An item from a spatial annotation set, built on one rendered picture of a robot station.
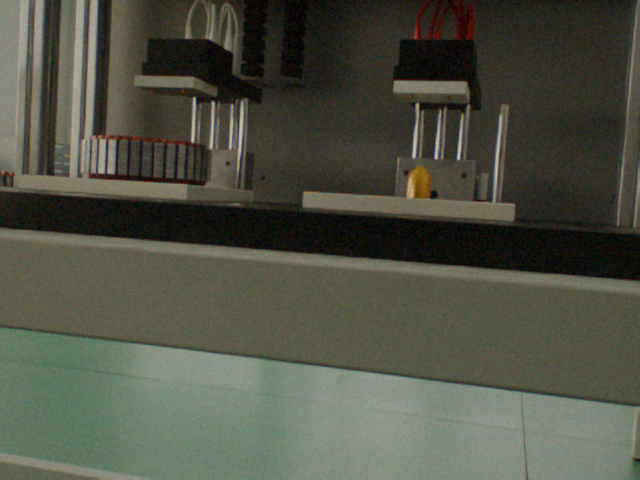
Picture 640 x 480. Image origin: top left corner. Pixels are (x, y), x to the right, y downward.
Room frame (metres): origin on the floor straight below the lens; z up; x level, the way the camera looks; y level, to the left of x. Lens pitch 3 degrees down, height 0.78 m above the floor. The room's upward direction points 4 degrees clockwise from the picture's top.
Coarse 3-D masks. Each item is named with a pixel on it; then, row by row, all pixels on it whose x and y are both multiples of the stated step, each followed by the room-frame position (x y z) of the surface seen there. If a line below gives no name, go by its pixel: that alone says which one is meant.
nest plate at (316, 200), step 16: (304, 192) 0.52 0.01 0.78; (320, 192) 0.53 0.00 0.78; (320, 208) 0.52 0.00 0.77; (336, 208) 0.52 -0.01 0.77; (352, 208) 0.51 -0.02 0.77; (368, 208) 0.51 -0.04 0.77; (384, 208) 0.51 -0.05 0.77; (400, 208) 0.51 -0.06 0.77; (416, 208) 0.50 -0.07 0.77; (432, 208) 0.50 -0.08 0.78; (448, 208) 0.50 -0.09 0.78; (464, 208) 0.49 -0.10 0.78; (480, 208) 0.49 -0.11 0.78; (496, 208) 0.49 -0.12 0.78; (512, 208) 0.49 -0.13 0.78
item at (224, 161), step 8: (216, 152) 0.75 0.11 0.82; (224, 152) 0.75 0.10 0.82; (232, 152) 0.75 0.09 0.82; (248, 152) 0.78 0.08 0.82; (216, 160) 0.75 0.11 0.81; (224, 160) 0.75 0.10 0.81; (232, 160) 0.75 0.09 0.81; (248, 160) 0.78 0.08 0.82; (216, 168) 0.75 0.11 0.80; (224, 168) 0.75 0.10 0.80; (232, 168) 0.75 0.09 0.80; (248, 168) 0.78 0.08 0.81; (216, 176) 0.75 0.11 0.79; (224, 176) 0.75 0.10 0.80; (232, 176) 0.75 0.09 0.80; (248, 176) 0.78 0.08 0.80; (208, 184) 0.75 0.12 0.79; (216, 184) 0.75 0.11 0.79; (224, 184) 0.75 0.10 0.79; (232, 184) 0.75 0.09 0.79; (248, 184) 0.78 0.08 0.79
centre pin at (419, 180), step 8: (416, 168) 0.57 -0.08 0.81; (424, 168) 0.57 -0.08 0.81; (408, 176) 0.57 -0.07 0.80; (416, 176) 0.57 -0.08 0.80; (424, 176) 0.57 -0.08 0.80; (408, 184) 0.57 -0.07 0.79; (416, 184) 0.57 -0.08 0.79; (424, 184) 0.57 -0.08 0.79; (408, 192) 0.57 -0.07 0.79; (416, 192) 0.57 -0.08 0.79; (424, 192) 0.57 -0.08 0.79
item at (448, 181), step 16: (400, 160) 0.70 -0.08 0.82; (416, 160) 0.70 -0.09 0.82; (432, 160) 0.69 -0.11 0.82; (448, 160) 0.69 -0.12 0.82; (464, 160) 0.69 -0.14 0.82; (400, 176) 0.70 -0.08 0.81; (432, 176) 0.69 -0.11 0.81; (448, 176) 0.69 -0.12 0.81; (464, 176) 0.69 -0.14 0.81; (400, 192) 0.70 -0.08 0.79; (432, 192) 0.69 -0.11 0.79; (448, 192) 0.69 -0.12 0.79; (464, 192) 0.69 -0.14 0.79
